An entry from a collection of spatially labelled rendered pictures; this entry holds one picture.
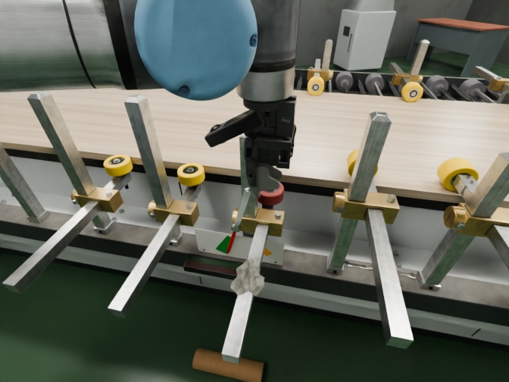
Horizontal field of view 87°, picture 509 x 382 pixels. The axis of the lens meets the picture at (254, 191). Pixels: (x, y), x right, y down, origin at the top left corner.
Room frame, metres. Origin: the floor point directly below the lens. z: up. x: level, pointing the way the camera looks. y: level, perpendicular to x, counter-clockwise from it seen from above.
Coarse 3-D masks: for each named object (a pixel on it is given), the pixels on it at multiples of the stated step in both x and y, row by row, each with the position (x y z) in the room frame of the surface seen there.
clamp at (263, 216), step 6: (234, 210) 0.53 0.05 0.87; (258, 210) 0.53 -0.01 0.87; (264, 210) 0.53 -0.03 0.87; (270, 210) 0.53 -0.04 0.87; (234, 216) 0.51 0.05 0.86; (258, 216) 0.51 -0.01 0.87; (264, 216) 0.51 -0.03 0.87; (270, 216) 0.51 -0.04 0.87; (282, 216) 0.51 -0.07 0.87; (240, 222) 0.50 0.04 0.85; (246, 222) 0.50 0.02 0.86; (252, 222) 0.49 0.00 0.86; (258, 222) 0.49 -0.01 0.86; (264, 222) 0.49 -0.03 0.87; (270, 222) 0.49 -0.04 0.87; (276, 222) 0.49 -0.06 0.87; (282, 222) 0.49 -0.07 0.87; (246, 228) 0.50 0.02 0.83; (252, 228) 0.49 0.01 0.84; (270, 228) 0.48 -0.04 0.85; (276, 228) 0.48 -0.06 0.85; (282, 228) 0.48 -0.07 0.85; (270, 234) 0.48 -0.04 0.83; (276, 234) 0.48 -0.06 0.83
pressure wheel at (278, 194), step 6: (282, 186) 0.59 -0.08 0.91; (264, 192) 0.56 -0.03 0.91; (270, 192) 0.57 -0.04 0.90; (276, 192) 0.56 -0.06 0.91; (282, 192) 0.57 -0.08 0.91; (258, 198) 0.56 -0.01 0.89; (264, 198) 0.55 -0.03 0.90; (270, 198) 0.55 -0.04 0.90; (276, 198) 0.55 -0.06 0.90; (282, 198) 0.56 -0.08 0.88; (264, 204) 0.55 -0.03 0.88; (270, 204) 0.55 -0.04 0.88; (276, 204) 0.55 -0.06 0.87
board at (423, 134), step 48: (0, 96) 1.33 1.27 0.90; (96, 96) 1.33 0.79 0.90; (336, 96) 1.33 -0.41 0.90; (384, 96) 1.33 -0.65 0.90; (48, 144) 0.84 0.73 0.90; (96, 144) 0.84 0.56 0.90; (192, 144) 0.84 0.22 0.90; (336, 144) 0.84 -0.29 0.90; (432, 144) 0.84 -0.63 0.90; (480, 144) 0.84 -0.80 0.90; (384, 192) 0.60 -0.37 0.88; (432, 192) 0.57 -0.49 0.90
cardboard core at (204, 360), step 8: (200, 352) 0.47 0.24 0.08; (208, 352) 0.47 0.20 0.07; (216, 352) 0.47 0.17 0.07; (200, 360) 0.44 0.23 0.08; (208, 360) 0.44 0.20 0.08; (216, 360) 0.44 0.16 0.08; (240, 360) 0.44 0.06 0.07; (248, 360) 0.44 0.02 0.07; (200, 368) 0.42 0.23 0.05; (208, 368) 0.42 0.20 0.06; (216, 368) 0.41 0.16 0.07; (224, 368) 0.41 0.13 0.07; (232, 368) 0.41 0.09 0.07; (240, 368) 0.41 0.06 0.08; (248, 368) 0.41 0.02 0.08; (256, 368) 0.41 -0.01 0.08; (232, 376) 0.39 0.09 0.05; (240, 376) 0.39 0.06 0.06; (248, 376) 0.39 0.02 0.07; (256, 376) 0.38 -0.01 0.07
